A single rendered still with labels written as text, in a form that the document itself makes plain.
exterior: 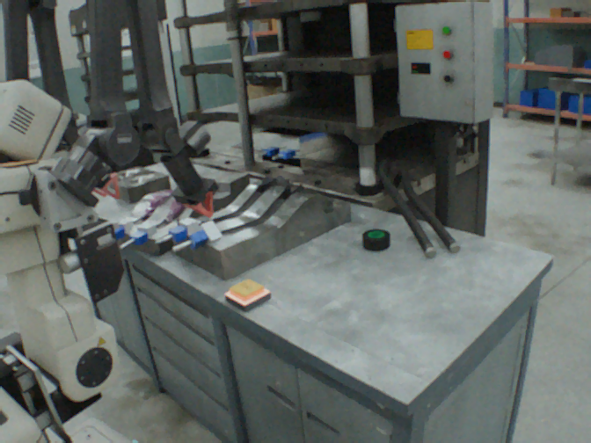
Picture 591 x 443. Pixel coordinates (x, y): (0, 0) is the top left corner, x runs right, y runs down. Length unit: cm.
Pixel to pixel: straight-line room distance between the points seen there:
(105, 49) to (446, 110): 115
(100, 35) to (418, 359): 86
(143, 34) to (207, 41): 820
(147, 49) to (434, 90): 103
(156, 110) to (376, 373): 67
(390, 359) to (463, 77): 101
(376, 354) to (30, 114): 83
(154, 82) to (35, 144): 27
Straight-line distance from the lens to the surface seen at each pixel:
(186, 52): 264
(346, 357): 98
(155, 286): 174
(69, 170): 93
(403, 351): 100
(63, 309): 114
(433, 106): 175
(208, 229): 131
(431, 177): 210
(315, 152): 220
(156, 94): 104
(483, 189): 259
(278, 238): 138
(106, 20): 98
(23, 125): 104
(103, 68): 97
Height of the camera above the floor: 140
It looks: 22 degrees down
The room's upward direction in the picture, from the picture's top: 5 degrees counter-clockwise
